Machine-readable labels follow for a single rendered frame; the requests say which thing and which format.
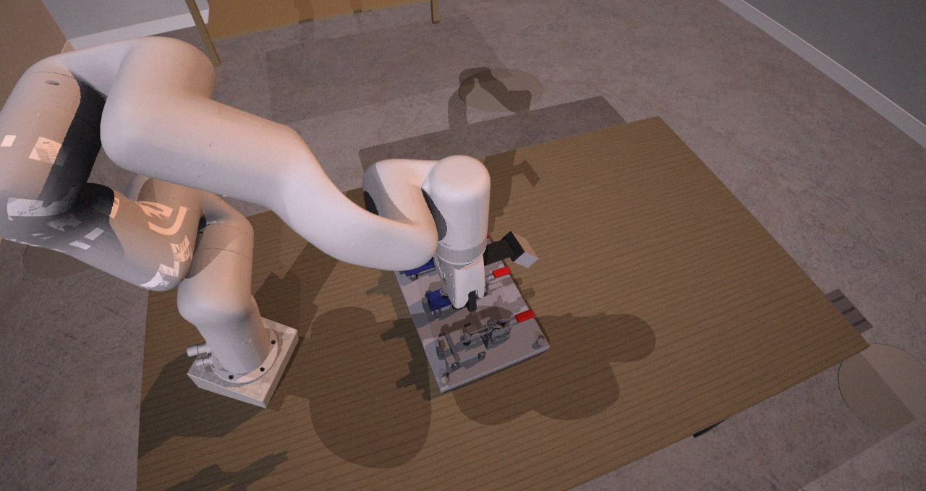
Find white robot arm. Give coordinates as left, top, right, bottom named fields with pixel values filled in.
left=0, top=36, right=539, bottom=383

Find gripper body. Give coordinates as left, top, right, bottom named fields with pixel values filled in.
left=433, top=247, right=486, bottom=309

